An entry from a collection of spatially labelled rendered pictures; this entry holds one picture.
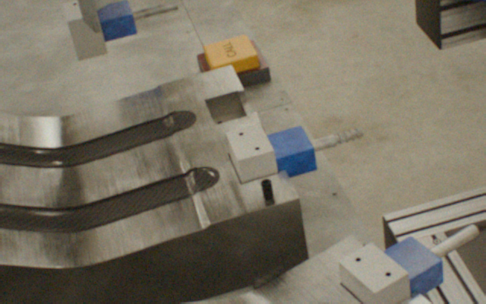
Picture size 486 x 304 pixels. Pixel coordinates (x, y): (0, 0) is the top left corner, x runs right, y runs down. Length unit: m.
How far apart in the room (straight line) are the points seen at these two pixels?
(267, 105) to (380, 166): 1.20
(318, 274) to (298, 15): 2.23
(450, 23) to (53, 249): 0.70
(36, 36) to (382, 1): 1.78
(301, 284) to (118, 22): 0.43
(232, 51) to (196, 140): 0.27
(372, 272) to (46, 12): 0.86
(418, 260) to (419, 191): 1.43
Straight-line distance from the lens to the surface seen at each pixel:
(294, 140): 0.90
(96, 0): 1.06
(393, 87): 2.60
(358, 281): 0.78
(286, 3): 3.09
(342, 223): 0.95
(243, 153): 0.87
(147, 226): 0.86
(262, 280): 0.82
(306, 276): 0.82
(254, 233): 0.86
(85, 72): 1.30
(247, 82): 1.18
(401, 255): 0.81
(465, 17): 1.35
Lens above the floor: 1.43
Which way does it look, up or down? 35 degrees down
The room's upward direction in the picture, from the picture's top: 11 degrees counter-clockwise
